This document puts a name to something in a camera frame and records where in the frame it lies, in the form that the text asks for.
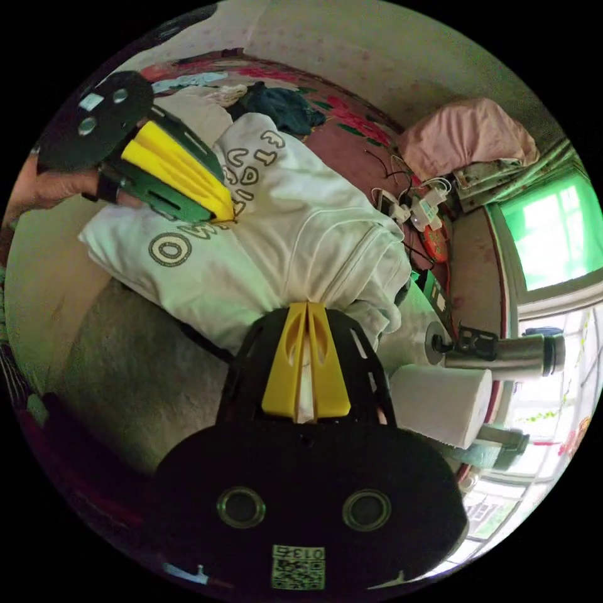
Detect white t-shirt with print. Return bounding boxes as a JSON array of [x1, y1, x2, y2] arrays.
[[77, 112, 415, 423]]

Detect black cable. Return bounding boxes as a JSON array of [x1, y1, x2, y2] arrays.
[[365, 148, 418, 182]]

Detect pink pillow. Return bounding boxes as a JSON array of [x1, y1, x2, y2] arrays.
[[398, 97, 541, 182]]

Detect white power strip with chargers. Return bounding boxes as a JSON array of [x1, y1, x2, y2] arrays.
[[372, 177, 454, 232]]

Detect pile of clothes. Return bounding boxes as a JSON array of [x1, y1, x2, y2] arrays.
[[141, 61, 327, 138]]

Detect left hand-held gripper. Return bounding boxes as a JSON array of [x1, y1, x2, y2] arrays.
[[36, 70, 236, 223]]

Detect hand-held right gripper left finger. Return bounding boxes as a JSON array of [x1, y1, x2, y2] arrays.
[[261, 303, 308, 417]]

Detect bed with floral sheet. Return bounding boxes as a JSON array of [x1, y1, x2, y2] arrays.
[[7, 52, 512, 477]]

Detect steel vacuum flask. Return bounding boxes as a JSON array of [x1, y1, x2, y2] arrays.
[[425, 322, 567, 378]]

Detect window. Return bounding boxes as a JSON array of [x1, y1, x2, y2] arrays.
[[487, 165, 600, 305]]

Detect white toilet paper roll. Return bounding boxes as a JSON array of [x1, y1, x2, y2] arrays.
[[389, 364, 494, 450]]

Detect orange patterned pouch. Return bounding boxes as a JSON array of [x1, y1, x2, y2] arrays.
[[420, 225, 449, 263]]

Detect person's left hand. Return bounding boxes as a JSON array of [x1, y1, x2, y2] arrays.
[[3, 160, 142, 223]]

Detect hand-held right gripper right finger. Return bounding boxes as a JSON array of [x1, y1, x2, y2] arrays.
[[307, 302, 352, 419]]

